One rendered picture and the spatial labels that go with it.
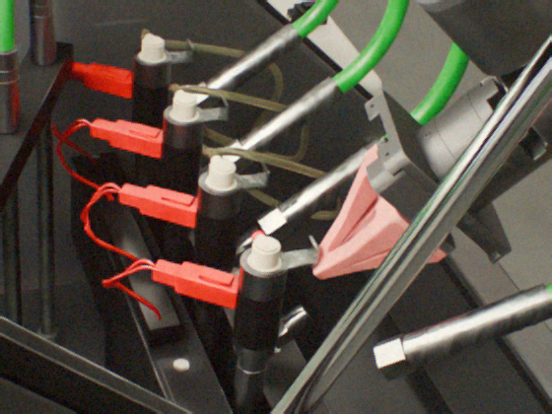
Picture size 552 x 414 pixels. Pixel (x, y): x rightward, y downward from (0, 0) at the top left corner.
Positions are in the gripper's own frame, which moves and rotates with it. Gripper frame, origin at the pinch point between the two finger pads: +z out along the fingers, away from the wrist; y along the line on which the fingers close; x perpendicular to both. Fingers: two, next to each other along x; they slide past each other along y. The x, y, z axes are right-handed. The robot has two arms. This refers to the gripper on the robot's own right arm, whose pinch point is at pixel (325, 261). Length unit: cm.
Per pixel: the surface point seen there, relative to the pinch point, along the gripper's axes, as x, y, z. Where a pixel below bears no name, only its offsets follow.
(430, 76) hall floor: -204, -133, 36
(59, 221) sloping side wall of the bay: -27.9, -1.3, 25.7
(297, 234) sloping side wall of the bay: -32.9, -21.3, 15.2
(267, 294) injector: 1.8, 2.1, 3.0
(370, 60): -17.7, -2.1, -5.9
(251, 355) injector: 1.8, -0.9, 7.0
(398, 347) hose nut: 9.5, 0.1, -3.2
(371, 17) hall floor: -236, -126, 44
